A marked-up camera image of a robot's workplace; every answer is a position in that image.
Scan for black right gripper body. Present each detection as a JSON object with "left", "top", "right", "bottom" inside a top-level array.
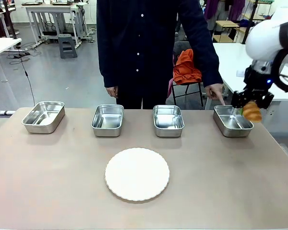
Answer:
[{"left": 243, "top": 65, "right": 274, "bottom": 97}]

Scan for golden brown croissant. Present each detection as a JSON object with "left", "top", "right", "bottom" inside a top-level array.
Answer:
[{"left": 242, "top": 101, "right": 263, "bottom": 123}]

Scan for person's left forearm navy sleeve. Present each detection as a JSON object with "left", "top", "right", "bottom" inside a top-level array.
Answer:
[{"left": 191, "top": 35, "right": 224, "bottom": 88}]

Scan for person's right forearm navy sleeve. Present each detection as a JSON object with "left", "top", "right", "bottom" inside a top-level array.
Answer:
[{"left": 98, "top": 45, "right": 120, "bottom": 89}]

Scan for stainless steel rectangular container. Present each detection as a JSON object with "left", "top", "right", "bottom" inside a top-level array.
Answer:
[
  {"left": 91, "top": 104, "right": 124, "bottom": 138},
  {"left": 213, "top": 104, "right": 254, "bottom": 138},
  {"left": 153, "top": 104, "right": 185, "bottom": 138},
  {"left": 21, "top": 101, "right": 66, "bottom": 134}
]

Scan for person's left hand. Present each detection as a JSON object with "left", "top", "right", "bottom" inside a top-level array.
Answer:
[{"left": 204, "top": 83, "right": 226, "bottom": 106}]

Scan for person's right hand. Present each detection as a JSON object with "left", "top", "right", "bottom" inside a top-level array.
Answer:
[{"left": 105, "top": 86, "right": 119, "bottom": 98}]

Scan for large white table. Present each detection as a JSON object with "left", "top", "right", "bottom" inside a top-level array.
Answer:
[{"left": 204, "top": 42, "right": 288, "bottom": 111}]

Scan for orange jacket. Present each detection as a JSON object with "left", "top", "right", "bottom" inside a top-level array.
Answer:
[{"left": 173, "top": 49, "right": 203, "bottom": 85}]

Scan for black stand pole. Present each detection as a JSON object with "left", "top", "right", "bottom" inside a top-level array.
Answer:
[
  {"left": 3, "top": 0, "right": 18, "bottom": 39},
  {"left": 240, "top": 0, "right": 259, "bottom": 45}
]

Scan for wooden shelf rack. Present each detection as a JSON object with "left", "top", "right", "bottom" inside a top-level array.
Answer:
[{"left": 212, "top": 13, "right": 266, "bottom": 45}]

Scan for black chair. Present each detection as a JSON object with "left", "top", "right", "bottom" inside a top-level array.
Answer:
[{"left": 167, "top": 41, "right": 204, "bottom": 107}]

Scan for purple hanging garments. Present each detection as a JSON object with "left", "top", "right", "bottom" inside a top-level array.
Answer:
[{"left": 204, "top": 0, "right": 246, "bottom": 24}]

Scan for person in dark navy shirt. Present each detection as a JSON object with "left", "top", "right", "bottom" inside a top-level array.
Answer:
[{"left": 96, "top": 0, "right": 224, "bottom": 110}]

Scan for white scalloped plate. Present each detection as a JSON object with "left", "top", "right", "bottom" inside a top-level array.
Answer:
[{"left": 104, "top": 147, "right": 170, "bottom": 202}]

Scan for grey plastic step stool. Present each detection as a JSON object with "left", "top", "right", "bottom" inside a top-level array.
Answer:
[{"left": 58, "top": 34, "right": 78, "bottom": 59}]

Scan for white workbench desk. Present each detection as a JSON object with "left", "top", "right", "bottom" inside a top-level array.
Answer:
[{"left": 25, "top": 1, "right": 89, "bottom": 46}]

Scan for white table with metal leg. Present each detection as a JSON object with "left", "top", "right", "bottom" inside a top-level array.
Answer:
[{"left": 0, "top": 37, "right": 23, "bottom": 83}]

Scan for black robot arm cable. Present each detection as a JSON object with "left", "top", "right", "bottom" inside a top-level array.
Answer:
[{"left": 270, "top": 21, "right": 288, "bottom": 94}]

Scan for black hanging cable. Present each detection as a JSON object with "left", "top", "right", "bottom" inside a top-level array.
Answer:
[{"left": 15, "top": 45, "right": 36, "bottom": 106}]

